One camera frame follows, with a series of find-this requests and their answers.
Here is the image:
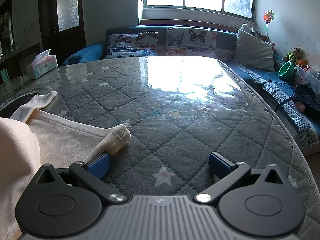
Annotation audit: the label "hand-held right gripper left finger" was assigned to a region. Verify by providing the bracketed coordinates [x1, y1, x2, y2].
[32, 152, 127, 204]

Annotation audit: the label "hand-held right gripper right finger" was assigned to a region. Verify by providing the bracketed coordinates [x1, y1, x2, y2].
[196, 152, 290, 203]

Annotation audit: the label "cream garment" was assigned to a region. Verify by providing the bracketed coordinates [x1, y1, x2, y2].
[0, 91, 132, 240]

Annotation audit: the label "dark blue clothing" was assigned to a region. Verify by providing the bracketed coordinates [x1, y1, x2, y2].
[291, 84, 320, 120]

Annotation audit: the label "green bowl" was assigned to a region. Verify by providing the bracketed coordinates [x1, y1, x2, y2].
[277, 61, 295, 82]

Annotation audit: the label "blue sofa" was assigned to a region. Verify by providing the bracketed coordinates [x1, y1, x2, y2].
[62, 25, 320, 155]

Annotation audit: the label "white tissue box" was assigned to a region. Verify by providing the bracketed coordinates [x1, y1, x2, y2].
[26, 49, 58, 80]

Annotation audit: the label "grey pillow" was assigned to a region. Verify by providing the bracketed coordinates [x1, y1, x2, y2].
[233, 29, 275, 72]

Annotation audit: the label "butterfly print pillow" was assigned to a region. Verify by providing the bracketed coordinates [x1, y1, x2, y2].
[166, 27, 217, 58]
[104, 31, 160, 59]

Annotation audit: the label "dark wooden door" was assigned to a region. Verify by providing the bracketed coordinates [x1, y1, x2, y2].
[38, 0, 87, 67]

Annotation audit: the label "clear plastic container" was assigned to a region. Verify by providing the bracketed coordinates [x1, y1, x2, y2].
[295, 66, 320, 87]

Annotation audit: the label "teddy bear toy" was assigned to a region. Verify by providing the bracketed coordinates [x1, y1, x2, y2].
[282, 46, 304, 67]

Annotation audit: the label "black white plush toy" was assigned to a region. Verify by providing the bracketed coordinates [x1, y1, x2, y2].
[251, 27, 269, 42]

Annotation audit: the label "colourful pinwheel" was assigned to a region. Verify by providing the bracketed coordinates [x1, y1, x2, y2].
[262, 8, 275, 38]

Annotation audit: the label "dark wooden cabinet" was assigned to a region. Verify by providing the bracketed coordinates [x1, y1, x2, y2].
[0, 0, 40, 80]

